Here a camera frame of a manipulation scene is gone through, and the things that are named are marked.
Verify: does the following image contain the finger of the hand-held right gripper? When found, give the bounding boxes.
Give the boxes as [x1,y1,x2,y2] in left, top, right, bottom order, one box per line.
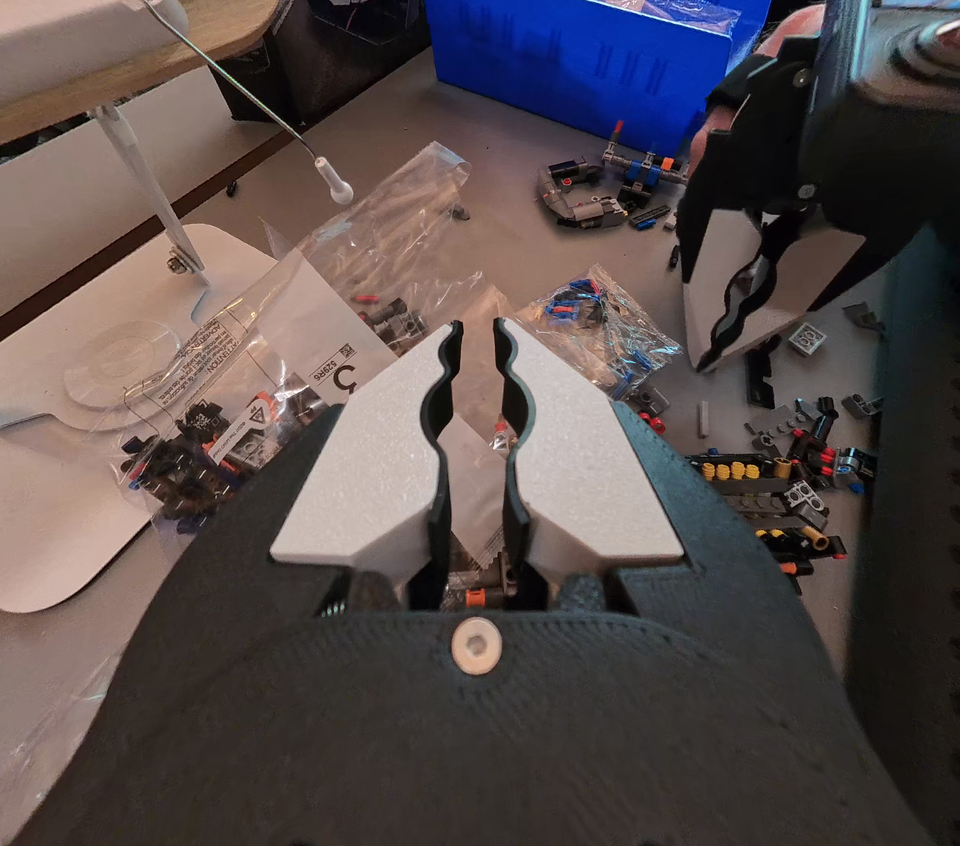
[681,207,764,372]
[707,222,869,372]

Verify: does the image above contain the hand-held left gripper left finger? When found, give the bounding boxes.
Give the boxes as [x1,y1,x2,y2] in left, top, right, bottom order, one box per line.
[270,321,465,609]

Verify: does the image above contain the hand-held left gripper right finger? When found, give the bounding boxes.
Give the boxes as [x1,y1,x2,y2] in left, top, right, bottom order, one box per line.
[493,317,684,609]

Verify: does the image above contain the black lego panel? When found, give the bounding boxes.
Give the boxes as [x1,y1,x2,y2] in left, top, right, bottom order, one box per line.
[744,334,783,410]

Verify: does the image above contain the clear crimped plastic bag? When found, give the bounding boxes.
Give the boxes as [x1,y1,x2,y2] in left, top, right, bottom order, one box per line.
[296,141,511,352]

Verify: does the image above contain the scattered loose lego pieces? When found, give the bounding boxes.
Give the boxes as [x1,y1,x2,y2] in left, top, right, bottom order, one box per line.
[628,204,886,496]

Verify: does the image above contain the blue orange lego subassembly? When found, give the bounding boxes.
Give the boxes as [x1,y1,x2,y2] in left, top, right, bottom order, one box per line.
[603,120,691,195]

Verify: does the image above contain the partly built lego car chassis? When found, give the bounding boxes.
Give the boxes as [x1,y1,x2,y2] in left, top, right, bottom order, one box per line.
[686,452,849,596]

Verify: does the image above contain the grey black lego subassembly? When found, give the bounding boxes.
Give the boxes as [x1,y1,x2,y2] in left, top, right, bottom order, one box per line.
[536,159,627,232]

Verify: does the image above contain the large clear lego parts bag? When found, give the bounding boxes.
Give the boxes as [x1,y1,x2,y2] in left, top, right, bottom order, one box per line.
[120,246,519,607]

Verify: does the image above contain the person's right hand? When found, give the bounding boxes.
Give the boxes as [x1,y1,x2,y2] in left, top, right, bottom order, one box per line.
[686,4,826,180]

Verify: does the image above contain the small clear bag blue pins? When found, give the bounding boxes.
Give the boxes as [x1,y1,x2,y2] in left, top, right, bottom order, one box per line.
[517,263,685,406]

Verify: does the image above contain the blue plastic bin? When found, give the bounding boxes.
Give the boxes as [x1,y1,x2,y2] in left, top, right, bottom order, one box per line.
[416,0,785,157]

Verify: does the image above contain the clear round plastic disc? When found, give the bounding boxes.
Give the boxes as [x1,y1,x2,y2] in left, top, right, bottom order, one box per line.
[63,319,183,432]

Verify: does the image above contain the dark perforated pad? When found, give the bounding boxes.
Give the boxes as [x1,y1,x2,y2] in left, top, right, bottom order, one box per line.
[843,223,960,846]

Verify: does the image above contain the white wooden book stand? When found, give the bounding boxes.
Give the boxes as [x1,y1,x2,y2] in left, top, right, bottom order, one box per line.
[0,0,290,615]

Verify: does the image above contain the metal page holder wire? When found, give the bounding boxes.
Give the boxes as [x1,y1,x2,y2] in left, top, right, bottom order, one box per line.
[111,0,355,206]

